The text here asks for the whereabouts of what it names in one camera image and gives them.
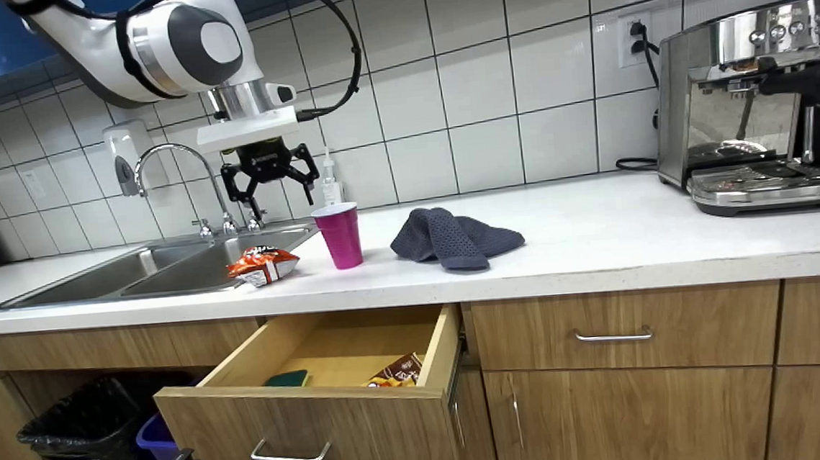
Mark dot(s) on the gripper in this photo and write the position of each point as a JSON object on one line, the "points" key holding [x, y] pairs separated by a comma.
{"points": [[267, 162]]}

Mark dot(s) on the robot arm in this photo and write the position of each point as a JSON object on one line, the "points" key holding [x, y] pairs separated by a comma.
{"points": [[174, 52]]}

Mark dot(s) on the clear pump bottle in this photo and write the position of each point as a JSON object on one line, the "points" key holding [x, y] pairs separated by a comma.
{"points": [[331, 191]]}

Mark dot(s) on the orange chip bag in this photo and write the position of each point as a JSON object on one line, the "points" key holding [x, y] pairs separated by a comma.
{"points": [[261, 263]]}

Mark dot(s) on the pink plastic cup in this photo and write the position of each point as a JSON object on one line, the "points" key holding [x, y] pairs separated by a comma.
{"points": [[342, 238]]}

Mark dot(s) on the chrome tap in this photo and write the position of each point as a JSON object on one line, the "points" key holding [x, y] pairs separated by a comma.
{"points": [[173, 151]]}

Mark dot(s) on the steel double sink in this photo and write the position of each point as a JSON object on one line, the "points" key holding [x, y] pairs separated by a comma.
{"points": [[167, 272]]}

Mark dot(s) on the grey knitted cloth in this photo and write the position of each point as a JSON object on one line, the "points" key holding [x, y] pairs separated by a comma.
{"points": [[450, 240]]}

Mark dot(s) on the green sponge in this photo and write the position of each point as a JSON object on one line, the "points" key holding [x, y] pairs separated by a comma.
{"points": [[287, 379]]}

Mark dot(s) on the brown snack packet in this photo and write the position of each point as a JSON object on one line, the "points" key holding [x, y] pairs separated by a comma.
{"points": [[398, 373]]}

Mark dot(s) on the open wooden drawer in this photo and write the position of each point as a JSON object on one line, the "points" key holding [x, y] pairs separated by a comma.
{"points": [[338, 437]]}

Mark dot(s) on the blue bin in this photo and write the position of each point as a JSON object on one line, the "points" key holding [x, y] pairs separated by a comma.
{"points": [[154, 439]]}

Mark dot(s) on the black trash bin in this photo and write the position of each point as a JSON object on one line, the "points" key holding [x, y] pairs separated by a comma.
{"points": [[81, 433]]}

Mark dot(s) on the closed wooden drawer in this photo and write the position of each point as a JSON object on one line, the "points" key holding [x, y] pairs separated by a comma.
{"points": [[675, 312]]}

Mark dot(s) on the wooden cabinet door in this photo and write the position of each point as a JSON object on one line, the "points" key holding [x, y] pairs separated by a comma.
{"points": [[633, 424]]}

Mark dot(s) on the steel espresso machine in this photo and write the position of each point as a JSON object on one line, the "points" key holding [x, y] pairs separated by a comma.
{"points": [[733, 106]]}

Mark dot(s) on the white wall soap dispenser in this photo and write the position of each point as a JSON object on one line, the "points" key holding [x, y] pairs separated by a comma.
{"points": [[123, 152]]}

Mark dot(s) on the white wall socket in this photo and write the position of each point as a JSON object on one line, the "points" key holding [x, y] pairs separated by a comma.
{"points": [[631, 45]]}

